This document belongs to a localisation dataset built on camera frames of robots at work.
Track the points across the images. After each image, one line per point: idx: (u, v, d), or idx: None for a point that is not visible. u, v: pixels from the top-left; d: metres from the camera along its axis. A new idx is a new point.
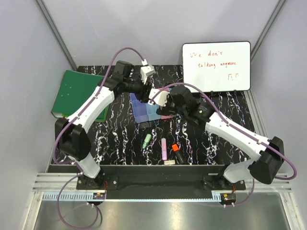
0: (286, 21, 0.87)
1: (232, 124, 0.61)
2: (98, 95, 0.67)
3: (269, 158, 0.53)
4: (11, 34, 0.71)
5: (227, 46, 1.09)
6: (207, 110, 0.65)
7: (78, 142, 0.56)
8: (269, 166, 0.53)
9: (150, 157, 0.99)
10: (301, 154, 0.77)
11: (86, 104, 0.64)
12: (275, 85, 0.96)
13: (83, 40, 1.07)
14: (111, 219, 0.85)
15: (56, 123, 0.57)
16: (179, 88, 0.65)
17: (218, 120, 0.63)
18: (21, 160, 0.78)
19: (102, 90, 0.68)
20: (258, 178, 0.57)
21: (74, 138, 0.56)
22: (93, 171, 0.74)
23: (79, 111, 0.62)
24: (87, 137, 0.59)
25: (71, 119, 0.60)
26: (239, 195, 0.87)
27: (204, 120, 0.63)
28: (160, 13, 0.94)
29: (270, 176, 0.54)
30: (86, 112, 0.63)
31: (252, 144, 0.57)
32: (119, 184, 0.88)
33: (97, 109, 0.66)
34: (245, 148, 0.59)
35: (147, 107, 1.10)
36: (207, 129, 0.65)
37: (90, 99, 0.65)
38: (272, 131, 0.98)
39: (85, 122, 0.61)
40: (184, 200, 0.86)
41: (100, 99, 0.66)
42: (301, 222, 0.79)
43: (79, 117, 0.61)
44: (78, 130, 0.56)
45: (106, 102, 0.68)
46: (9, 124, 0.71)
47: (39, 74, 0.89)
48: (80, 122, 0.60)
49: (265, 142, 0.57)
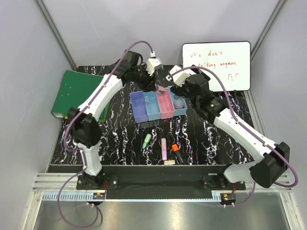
0: (286, 21, 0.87)
1: (241, 123, 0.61)
2: (106, 83, 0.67)
3: (272, 162, 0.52)
4: (11, 34, 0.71)
5: (227, 46, 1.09)
6: (219, 105, 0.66)
7: (90, 129, 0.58)
8: (270, 169, 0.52)
9: (150, 157, 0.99)
10: (301, 154, 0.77)
11: (95, 93, 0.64)
12: (275, 85, 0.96)
13: (83, 40, 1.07)
14: (111, 219, 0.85)
15: (68, 112, 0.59)
16: (197, 79, 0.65)
17: (229, 115, 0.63)
18: (21, 160, 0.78)
19: (111, 79, 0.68)
20: (258, 181, 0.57)
21: (86, 126, 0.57)
22: (95, 167, 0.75)
23: (89, 101, 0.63)
24: (98, 124, 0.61)
25: (82, 108, 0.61)
26: (239, 195, 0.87)
27: (214, 114, 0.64)
28: (160, 13, 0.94)
29: (270, 179, 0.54)
30: (96, 101, 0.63)
31: (257, 145, 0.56)
32: (119, 184, 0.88)
33: (106, 97, 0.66)
34: (249, 149, 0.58)
35: (147, 107, 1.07)
36: (216, 123, 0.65)
37: (99, 88, 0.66)
38: (272, 131, 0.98)
39: (96, 111, 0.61)
40: (184, 200, 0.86)
41: (109, 87, 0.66)
42: (301, 222, 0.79)
43: (89, 106, 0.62)
44: (89, 118, 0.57)
45: (115, 89, 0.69)
46: (9, 124, 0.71)
47: (39, 74, 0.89)
48: (90, 111, 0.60)
49: (271, 145, 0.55)
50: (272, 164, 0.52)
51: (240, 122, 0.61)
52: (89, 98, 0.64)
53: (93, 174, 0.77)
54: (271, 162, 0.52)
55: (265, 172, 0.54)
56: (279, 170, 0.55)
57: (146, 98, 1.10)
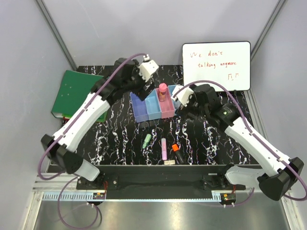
0: (286, 21, 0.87)
1: (255, 134, 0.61)
2: (88, 106, 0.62)
3: (287, 178, 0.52)
4: (10, 33, 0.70)
5: (227, 46, 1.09)
6: (232, 113, 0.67)
7: (64, 161, 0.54)
8: (284, 186, 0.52)
9: (150, 157, 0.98)
10: (302, 153, 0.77)
11: (74, 119, 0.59)
12: (275, 85, 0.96)
13: (83, 40, 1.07)
14: (111, 219, 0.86)
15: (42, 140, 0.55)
16: (203, 87, 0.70)
17: (242, 126, 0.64)
18: (21, 160, 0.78)
19: (95, 101, 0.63)
20: (267, 192, 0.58)
21: (60, 158, 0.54)
22: (91, 174, 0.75)
23: (65, 128, 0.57)
24: (74, 154, 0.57)
25: (56, 137, 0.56)
26: (239, 195, 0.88)
27: (226, 122, 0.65)
28: (160, 13, 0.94)
29: (280, 193, 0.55)
30: (73, 129, 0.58)
31: (271, 160, 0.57)
32: (119, 184, 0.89)
33: (88, 121, 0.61)
34: (262, 161, 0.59)
35: (147, 107, 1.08)
36: (228, 132, 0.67)
37: (79, 112, 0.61)
38: (271, 131, 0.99)
39: (72, 140, 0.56)
40: (185, 200, 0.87)
41: (90, 111, 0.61)
42: (301, 222, 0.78)
43: (64, 134, 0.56)
44: (62, 149, 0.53)
45: (99, 112, 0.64)
46: (10, 124, 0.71)
47: (38, 74, 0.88)
48: (65, 142, 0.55)
49: (286, 161, 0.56)
50: (286, 180, 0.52)
51: (254, 133, 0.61)
52: (66, 123, 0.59)
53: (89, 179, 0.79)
54: (286, 178, 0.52)
55: (277, 188, 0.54)
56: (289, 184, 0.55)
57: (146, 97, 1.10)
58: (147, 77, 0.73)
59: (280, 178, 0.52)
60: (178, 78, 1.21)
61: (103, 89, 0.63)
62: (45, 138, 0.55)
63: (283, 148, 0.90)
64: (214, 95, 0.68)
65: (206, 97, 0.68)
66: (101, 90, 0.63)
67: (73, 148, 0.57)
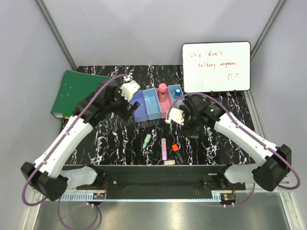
0: (286, 21, 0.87)
1: (241, 126, 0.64)
2: (69, 130, 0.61)
3: (275, 165, 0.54)
4: (10, 33, 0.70)
5: (227, 46, 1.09)
6: (219, 110, 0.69)
7: (45, 189, 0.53)
8: (273, 172, 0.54)
9: (150, 157, 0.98)
10: (301, 153, 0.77)
11: (55, 144, 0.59)
12: (275, 86, 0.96)
13: (83, 40, 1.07)
14: (111, 219, 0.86)
15: (23, 169, 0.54)
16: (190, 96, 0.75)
17: (229, 120, 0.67)
18: (21, 160, 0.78)
19: (76, 124, 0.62)
20: (260, 183, 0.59)
21: (42, 187, 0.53)
22: (88, 179, 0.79)
23: (46, 155, 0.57)
24: (57, 180, 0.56)
25: (38, 165, 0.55)
26: (239, 195, 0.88)
27: (214, 119, 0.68)
28: (160, 14, 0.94)
29: (273, 182, 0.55)
30: (54, 155, 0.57)
31: (259, 148, 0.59)
32: (119, 184, 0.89)
33: (70, 145, 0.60)
34: (251, 152, 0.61)
35: (147, 107, 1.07)
36: (217, 128, 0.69)
37: (61, 137, 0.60)
38: (271, 131, 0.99)
39: (53, 166, 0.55)
40: (185, 200, 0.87)
41: (72, 135, 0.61)
42: (301, 221, 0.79)
43: (46, 161, 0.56)
44: (43, 178, 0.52)
45: (81, 135, 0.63)
46: (10, 124, 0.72)
47: (38, 74, 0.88)
48: (46, 169, 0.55)
49: (272, 148, 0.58)
50: (274, 166, 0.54)
51: (241, 126, 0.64)
52: (49, 150, 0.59)
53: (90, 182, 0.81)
54: (274, 165, 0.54)
55: (268, 176, 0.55)
56: (282, 174, 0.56)
57: (146, 98, 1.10)
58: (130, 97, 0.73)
59: (268, 165, 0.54)
60: (178, 78, 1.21)
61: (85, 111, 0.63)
62: (26, 166, 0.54)
63: None
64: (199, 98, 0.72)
65: (192, 100, 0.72)
66: (83, 113, 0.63)
67: (55, 175, 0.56)
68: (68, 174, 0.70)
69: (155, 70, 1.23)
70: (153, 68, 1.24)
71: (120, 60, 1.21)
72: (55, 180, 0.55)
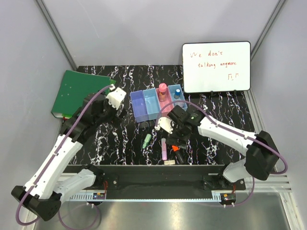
0: (286, 22, 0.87)
1: (220, 124, 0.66)
2: (57, 151, 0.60)
3: (257, 151, 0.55)
4: (10, 33, 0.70)
5: (227, 46, 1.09)
6: (199, 116, 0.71)
7: (38, 212, 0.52)
8: (257, 158, 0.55)
9: (150, 157, 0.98)
10: (302, 153, 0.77)
11: (44, 166, 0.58)
12: (275, 86, 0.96)
13: (83, 40, 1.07)
14: (111, 220, 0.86)
15: (14, 192, 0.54)
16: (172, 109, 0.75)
17: (208, 122, 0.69)
18: (21, 160, 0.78)
19: (64, 143, 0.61)
20: (253, 175, 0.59)
21: (34, 210, 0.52)
22: (88, 180, 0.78)
23: (36, 177, 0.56)
24: (50, 202, 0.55)
25: (28, 188, 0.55)
26: (239, 195, 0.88)
27: (194, 124, 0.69)
28: (160, 14, 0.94)
29: (263, 169, 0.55)
30: (44, 177, 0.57)
31: (239, 140, 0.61)
32: (119, 184, 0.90)
33: (60, 166, 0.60)
34: (235, 145, 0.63)
35: (147, 107, 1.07)
36: (201, 132, 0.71)
37: (50, 158, 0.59)
38: (271, 131, 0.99)
39: (44, 189, 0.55)
40: (184, 200, 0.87)
41: (61, 155, 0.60)
42: (301, 222, 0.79)
43: (36, 184, 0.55)
44: (34, 201, 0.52)
45: (71, 154, 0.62)
46: (10, 124, 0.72)
47: (38, 74, 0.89)
48: (37, 192, 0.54)
49: (252, 136, 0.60)
50: (257, 152, 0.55)
51: (219, 124, 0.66)
52: (38, 171, 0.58)
53: (90, 184, 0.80)
54: (256, 151, 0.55)
55: (256, 164, 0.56)
56: (271, 160, 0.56)
57: (146, 98, 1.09)
58: (117, 105, 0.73)
59: (252, 153, 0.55)
60: (178, 78, 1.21)
61: (74, 129, 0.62)
62: (17, 190, 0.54)
63: (283, 148, 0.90)
64: (182, 109, 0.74)
65: (174, 111, 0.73)
66: (71, 130, 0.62)
67: (46, 196, 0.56)
68: (61, 188, 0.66)
69: (155, 70, 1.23)
70: (153, 68, 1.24)
71: (120, 60, 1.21)
72: (47, 201, 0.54)
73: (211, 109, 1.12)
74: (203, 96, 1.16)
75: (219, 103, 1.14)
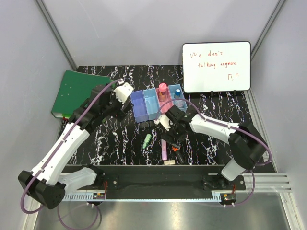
0: (286, 22, 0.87)
1: (209, 119, 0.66)
2: (66, 137, 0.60)
3: (238, 138, 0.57)
4: (10, 34, 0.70)
5: (227, 46, 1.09)
6: (192, 113, 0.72)
7: (43, 198, 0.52)
8: (238, 144, 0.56)
9: (150, 157, 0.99)
10: (302, 153, 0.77)
11: (52, 151, 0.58)
12: (275, 86, 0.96)
13: (83, 40, 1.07)
14: (111, 219, 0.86)
15: (20, 176, 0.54)
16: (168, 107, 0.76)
17: (199, 118, 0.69)
18: (21, 160, 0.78)
19: (73, 131, 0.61)
20: (242, 164, 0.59)
21: (40, 195, 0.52)
22: (88, 179, 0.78)
23: (44, 163, 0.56)
24: (55, 189, 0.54)
25: (35, 173, 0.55)
26: (239, 195, 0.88)
27: (187, 120, 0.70)
28: (160, 14, 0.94)
29: (246, 156, 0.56)
30: (52, 162, 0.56)
31: (224, 130, 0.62)
32: (119, 184, 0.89)
33: (66, 153, 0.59)
34: (221, 136, 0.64)
35: (147, 107, 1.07)
36: (193, 129, 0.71)
37: (58, 144, 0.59)
38: (271, 131, 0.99)
39: (51, 175, 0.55)
40: (184, 200, 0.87)
41: (69, 142, 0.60)
42: (301, 221, 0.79)
43: (44, 169, 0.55)
44: (41, 186, 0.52)
45: (79, 142, 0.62)
46: (10, 124, 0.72)
47: (38, 74, 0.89)
48: (44, 177, 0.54)
49: (235, 126, 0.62)
50: (238, 139, 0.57)
51: (208, 119, 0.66)
52: (46, 156, 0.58)
53: (90, 183, 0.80)
54: (237, 137, 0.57)
55: (238, 150, 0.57)
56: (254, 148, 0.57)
57: (146, 98, 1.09)
58: (124, 99, 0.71)
59: (232, 139, 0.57)
60: (178, 78, 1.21)
61: (81, 118, 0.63)
62: (23, 175, 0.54)
63: (283, 148, 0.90)
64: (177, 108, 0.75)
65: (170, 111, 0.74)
66: (79, 120, 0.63)
67: (53, 182, 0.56)
68: (64, 179, 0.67)
69: (155, 70, 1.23)
70: (153, 68, 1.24)
71: (120, 60, 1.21)
72: (53, 187, 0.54)
73: (211, 109, 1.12)
74: (203, 96, 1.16)
75: (219, 103, 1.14)
